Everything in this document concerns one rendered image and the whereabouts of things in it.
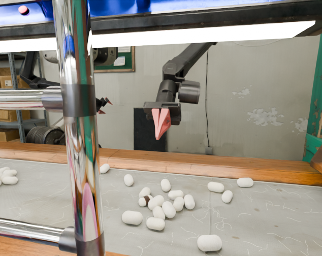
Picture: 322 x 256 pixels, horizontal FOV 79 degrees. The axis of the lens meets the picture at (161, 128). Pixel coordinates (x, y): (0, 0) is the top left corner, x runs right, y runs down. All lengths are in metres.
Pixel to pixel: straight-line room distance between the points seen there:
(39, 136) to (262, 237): 0.91
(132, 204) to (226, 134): 2.10
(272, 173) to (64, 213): 0.49
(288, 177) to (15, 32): 0.62
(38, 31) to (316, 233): 0.52
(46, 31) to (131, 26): 0.12
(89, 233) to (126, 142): 2.53
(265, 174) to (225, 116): 1.87
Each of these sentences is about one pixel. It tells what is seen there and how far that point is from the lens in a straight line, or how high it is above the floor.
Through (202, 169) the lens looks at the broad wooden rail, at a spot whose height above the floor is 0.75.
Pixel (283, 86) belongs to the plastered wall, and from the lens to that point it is 2.51.
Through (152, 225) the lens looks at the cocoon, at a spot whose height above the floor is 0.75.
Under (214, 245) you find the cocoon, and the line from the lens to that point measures 0.33.
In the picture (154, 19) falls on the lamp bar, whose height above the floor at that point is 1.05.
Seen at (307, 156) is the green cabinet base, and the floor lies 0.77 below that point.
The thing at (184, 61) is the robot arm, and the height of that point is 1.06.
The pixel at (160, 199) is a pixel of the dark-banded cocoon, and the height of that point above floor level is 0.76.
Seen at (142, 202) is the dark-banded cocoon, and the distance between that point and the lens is 0.41.
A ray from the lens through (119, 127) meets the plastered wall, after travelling 2.69.
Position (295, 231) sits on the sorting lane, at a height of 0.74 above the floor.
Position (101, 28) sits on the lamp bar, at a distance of 0.29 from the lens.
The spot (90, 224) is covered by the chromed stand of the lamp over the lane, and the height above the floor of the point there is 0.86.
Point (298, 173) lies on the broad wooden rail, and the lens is 0.61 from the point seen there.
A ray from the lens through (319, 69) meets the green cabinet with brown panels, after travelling 0.71.
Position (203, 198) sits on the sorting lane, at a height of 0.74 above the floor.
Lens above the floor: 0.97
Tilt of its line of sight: 11 degrees down
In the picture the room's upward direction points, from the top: straight up
